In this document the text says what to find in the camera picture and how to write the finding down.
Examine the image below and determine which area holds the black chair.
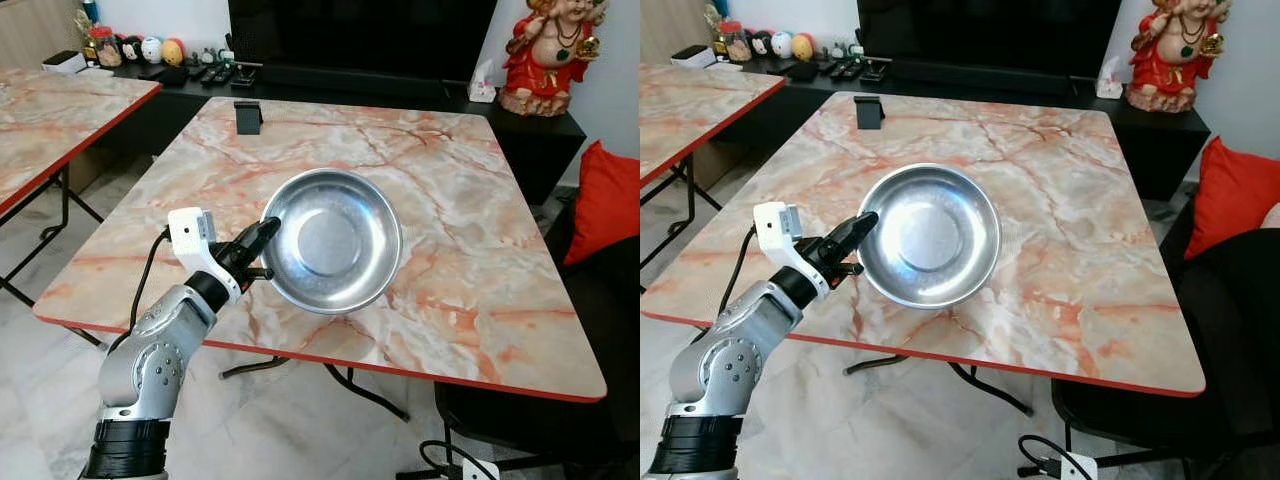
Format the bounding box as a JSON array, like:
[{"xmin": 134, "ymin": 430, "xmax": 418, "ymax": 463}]
[
  {"xmin": 1020, "ymin": 205, "xmax": 1280, "ymax": 476},
  {"xmin": 395, "ymin": 235, "xmax": 641, "ymax": 480}
]

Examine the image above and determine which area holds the red laughing Buddha statue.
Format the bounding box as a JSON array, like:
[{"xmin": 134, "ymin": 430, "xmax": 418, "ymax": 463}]
[
  {"xmin": 498, "ymin": 0, "xmax": 606, "ymax": 118},
  {"xmin": 1127, "ymin": 0, "xmax": 1233, "ymax": 113}
]

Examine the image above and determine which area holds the white tissue box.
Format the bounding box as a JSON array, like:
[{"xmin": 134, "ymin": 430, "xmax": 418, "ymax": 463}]
[
  {"xmin": 1094, "ymin": 55, "xmax": 1124, "ymax": 99},
  {"xmin": 467, "ymin": 58, "xmax": 498, "ymax": 104}
]

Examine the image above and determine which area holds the red cushion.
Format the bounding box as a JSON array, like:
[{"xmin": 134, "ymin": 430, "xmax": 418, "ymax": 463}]
[
  {"xmin": 563, "ymin": 140, "xmax": 641, "ymax": 266},
  {"xmin": 1184, "ymin": 136, "xmax": 1280, "ymax": 261}
]

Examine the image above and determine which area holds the black television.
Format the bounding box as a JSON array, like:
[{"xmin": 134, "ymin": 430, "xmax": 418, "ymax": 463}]
[
  {"xmin": 857, "ymin": 0, "xmax": 1123, "ymax": 79},
  {"xmin": 228, "ymin": 0, "xmax": 498, "ymax": 83}
]

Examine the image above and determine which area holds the wide shallow steel plate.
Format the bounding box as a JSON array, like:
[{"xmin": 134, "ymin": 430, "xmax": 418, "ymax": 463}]
[
  {"xmin": 857, "ymin": 163, "xmax": 1002, "ymax": 310},
  {"xmin": 260, "ymin": 168, "xmax": 404, "ymax": 316}
]

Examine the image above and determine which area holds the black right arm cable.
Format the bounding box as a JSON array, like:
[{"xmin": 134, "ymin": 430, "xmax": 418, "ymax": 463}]
[
  {"xmin": 418, "ymin": 440, "xmax": 501, "ymax": 480},
  {"xmin": 1018, "ymin": 434, "xmax": 1096, "ymax": 480}
]

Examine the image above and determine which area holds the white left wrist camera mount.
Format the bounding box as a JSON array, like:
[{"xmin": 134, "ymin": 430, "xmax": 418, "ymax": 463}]
[
  {"xmin": 167, "ymin": 207, "xmax": 241, "ymax": 301},
  {"xmin": 752, "ymin": 201, "xmax": 831, "ymax": 296}
]

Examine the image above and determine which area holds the black metal table leg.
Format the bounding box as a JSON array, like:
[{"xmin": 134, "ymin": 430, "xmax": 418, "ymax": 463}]
[
  {"xmin": 322, "ymin": 362, "xmax": 411, "ymax": 421},
  {"xmin": 945, "ymin": 360, "xmax": 1036, "ymax": 416},
  {"xmin": 640, "ymin": 150, "xmax": 723, "ymax": 271},
  {"xmin": 843, "ymin": 353, "xmax": 916, "ymax": 376},
  {"xmin": 220, "ymin": 355, "xmax": 291, "ymax": 379},
  {"xmin": 0, "ymin": 165, "xmax": 106, "ymax": 346}
]

